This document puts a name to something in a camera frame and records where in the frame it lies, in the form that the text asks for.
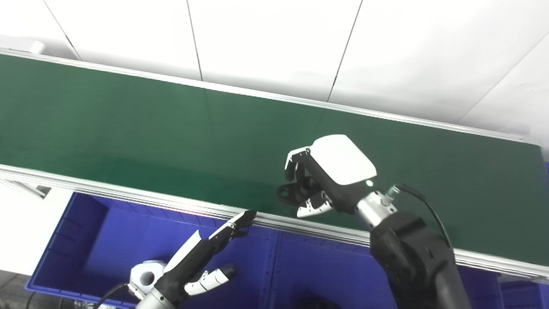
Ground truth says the aluminium conveyor side rail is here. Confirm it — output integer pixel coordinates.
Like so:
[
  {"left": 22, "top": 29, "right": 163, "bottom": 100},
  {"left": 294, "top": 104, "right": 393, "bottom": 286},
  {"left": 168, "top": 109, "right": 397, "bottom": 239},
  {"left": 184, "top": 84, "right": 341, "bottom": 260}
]
[
  {"left": 0, "top": 50, "right": 542, "bottom": 147},
  {"left": 0, "top": 164, "right": 549, "bottom": 285}
]

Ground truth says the black flange part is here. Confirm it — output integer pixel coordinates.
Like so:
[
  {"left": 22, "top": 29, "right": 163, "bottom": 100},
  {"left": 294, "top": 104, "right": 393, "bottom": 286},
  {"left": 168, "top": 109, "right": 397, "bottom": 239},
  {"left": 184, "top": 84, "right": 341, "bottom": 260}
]
[{"left": 277, "top": 175, "right": 323, "bottom": 207}]

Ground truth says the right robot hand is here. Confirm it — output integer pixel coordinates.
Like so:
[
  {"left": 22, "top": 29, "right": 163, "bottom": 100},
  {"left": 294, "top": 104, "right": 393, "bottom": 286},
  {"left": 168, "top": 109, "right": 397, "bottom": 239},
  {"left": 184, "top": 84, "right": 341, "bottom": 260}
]
[{"left": 285, "top": 134, "right": 378, "bottom": 218}]

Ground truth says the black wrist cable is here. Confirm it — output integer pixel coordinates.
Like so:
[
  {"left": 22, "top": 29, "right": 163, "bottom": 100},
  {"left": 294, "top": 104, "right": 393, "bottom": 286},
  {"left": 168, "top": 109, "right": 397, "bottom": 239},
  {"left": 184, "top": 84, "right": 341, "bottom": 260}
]
[
  {"left": 91, "top": 281, "right": 145, "bottom": 309},
  {"left": 387, "top": 184, "right": 453, "bottom": 250}
]

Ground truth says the blue plastic bin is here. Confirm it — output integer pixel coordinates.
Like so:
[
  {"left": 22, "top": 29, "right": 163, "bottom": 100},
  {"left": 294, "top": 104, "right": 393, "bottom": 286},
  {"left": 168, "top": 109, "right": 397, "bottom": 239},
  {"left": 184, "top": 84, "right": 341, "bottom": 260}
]
[
  {"left": 498, "top": 160, "right": 549, "bottom": 309},
  {"left": 25, "top": 192, "right": 280, "bottom": 309},
  {"left": 268, "top": 230, "right": 501, "bottom": 309}
]

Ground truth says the white conveyor end housing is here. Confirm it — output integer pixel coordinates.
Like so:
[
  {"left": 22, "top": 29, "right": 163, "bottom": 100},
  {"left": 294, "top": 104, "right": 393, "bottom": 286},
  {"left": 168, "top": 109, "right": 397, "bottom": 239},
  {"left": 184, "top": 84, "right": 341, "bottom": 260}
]
[{"left": 0, "top": 35, "right": 46, "bottom": 55}]

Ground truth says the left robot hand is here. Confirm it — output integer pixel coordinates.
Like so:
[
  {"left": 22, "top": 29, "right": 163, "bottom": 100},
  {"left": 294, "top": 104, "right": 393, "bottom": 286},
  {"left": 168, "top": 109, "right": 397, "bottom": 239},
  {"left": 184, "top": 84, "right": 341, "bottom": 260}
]
[{"left": 156, "top": 209, "right": 258, "bottom": 303}]

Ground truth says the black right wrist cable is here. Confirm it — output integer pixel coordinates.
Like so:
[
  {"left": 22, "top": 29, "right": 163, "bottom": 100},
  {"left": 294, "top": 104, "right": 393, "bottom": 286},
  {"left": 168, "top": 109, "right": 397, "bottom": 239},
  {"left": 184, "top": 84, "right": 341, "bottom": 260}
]
[{"left": 387, "top": 184, "right": 453, "bottom": 250}]

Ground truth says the white block part with hole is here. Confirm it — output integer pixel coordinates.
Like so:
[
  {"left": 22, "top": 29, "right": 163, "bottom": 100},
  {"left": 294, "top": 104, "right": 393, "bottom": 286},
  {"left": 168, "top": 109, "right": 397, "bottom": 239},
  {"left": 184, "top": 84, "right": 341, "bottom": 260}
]
[{"left": 130, "top": 260, "right": 167, "bottom": 297}]

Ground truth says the green conveyor belt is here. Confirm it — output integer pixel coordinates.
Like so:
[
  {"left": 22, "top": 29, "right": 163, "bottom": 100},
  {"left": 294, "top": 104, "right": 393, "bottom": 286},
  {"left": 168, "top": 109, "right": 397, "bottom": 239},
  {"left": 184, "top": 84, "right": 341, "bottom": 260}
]
[{"left": 0, "top": 54, "right": 549, "bottom": 267}]

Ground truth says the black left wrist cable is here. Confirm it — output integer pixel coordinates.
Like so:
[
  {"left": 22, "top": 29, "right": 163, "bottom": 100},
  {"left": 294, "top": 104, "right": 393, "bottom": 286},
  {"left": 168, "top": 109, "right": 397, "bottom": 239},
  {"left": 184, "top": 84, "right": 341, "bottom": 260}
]
[{"left": 91, "top": 281, "right": 145, "bottom": 309}]

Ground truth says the grey metal conveyor bracket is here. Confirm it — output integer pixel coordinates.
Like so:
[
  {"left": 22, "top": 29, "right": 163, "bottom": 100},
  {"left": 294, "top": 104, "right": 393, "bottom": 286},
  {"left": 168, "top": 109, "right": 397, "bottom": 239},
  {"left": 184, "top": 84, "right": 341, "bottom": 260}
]
[{"left": 0, "top": 178, "right": 48, "bottom": 200}]

